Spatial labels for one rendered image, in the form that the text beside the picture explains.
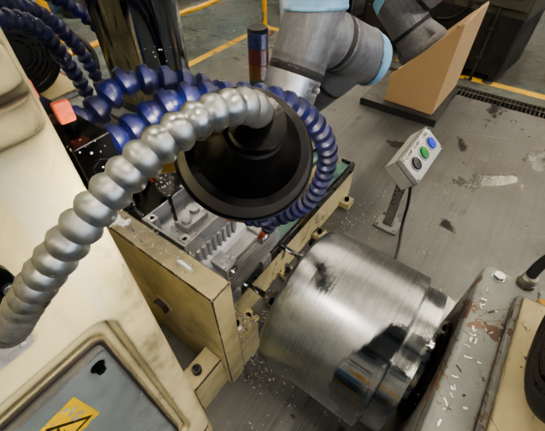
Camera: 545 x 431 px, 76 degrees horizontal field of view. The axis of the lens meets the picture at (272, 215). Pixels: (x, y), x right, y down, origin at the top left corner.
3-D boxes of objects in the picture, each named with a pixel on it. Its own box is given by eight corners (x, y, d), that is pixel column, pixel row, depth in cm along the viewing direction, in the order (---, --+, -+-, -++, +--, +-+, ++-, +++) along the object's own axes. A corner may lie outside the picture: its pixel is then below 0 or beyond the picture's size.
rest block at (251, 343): (243, 367, 75) (239, 345, 66) (219, 348, 78) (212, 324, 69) (260, 345, 78) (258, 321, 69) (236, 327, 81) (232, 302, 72)
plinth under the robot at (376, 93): (433, 127, 138) (435, 121, 135) (359, 103, 150) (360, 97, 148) (455, 95, 156) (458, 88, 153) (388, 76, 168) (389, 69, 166)
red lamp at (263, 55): (260, 67, 102) (259, 52, 98) (244, 62, 104) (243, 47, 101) (272, 61, 105) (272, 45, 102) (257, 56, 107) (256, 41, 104)
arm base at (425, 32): (410, 58, 150) (397, 38, 149) (453, 27, 136) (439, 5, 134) (395, 71, 139) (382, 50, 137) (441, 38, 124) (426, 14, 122)
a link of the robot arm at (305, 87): (285, 71, 62) (332, 87, 58) (276, 99, 64) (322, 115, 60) (257, 61, 54) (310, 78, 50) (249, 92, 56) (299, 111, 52)
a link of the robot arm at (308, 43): (366, 3, 52) (321, -27, 46) (336, 88, 56) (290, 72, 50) (325, 1, 58) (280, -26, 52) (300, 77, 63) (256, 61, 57)
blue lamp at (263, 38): (259, 52, 98) (259, 35, 95) (243, 47, 101) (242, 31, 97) (272, 45, 102) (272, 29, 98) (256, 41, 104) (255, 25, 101)
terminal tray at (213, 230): (193, 274, 59) (186, 247, 53) (151, 245, 63) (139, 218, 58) (239, 230, 65) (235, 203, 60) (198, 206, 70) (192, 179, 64)
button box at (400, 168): (400, 191, 83) (419, 183, 78) (383, 168, 82) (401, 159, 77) (426, 156, 92) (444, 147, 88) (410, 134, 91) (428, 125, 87)
